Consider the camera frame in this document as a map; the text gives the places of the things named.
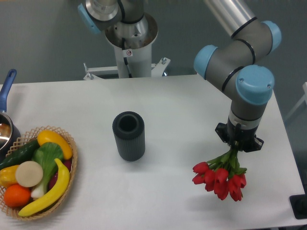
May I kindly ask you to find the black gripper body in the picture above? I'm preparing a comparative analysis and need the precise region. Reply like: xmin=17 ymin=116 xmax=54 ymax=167
xmin=215 ymin=122 xmax=264 ymax=152

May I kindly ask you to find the red tulip bouquet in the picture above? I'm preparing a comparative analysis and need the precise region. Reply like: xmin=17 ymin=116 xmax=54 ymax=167
xmin=192 ymin=148 xmax=247 ymax=201

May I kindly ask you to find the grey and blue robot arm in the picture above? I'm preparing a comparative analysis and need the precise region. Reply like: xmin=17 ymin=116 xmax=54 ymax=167
xmin=78 ymin=0 xmax=282 ymax=152

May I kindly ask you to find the dark grey ribbed vase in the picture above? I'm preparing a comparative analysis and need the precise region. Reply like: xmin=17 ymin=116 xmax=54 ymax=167
xmin=112 ymin=111 xmax=145 ymax=161

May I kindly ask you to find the black device at table edge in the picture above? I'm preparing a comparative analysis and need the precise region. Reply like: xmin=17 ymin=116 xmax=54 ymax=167
xmin=289 ymin=194 xmax=307 ymax=219

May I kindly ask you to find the dark red vegetable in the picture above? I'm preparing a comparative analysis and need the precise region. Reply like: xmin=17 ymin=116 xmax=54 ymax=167
xmin=48 ymin=159 xmax=72 ymax=191

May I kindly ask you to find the yellow banana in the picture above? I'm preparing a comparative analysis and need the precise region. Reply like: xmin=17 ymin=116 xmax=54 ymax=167
xmin=18 ymin=158 xmax=70 ymax=217

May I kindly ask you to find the green bok choy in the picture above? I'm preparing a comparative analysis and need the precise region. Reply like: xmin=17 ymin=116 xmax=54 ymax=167
xmin=31 ymin=142 xmax=64 ymax=200

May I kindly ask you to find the beige round disc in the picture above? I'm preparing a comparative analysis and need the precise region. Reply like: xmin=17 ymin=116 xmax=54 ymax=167
xmin=15 ymin=161 xmax=43 ymax=187

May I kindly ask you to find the woven wicker basket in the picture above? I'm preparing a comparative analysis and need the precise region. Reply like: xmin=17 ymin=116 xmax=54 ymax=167
xmin=0 ymin=126 xmax=78 ymax=221

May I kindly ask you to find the dark green cucumber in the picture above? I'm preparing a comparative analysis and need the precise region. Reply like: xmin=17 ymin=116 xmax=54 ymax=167
xmin=0 ymin=139 xmax=40 ymax=170

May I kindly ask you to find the orange fruit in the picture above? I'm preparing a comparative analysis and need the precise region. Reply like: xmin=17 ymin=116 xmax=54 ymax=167
xmin=4 ymin=184 xmax=31 ymax=207

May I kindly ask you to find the yellow bell pepper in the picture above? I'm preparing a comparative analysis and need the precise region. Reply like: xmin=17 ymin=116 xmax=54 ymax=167
xmin=0 ymin=165 xmax=19 ymax=188

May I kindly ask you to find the white frame at right edge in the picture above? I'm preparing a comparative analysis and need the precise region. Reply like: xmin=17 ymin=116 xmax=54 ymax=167
xmin=284 ymin=82 xmax=307 ymax=124

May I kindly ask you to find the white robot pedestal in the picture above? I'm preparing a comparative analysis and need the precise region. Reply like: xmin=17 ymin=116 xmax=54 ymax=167
xmin=83 ymin=13 xmax=171 ymax=80

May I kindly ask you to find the blue handled saucepan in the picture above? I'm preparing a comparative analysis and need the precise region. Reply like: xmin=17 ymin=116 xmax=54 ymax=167
xmin=0 ymin=69 xmax=21 ymax=162

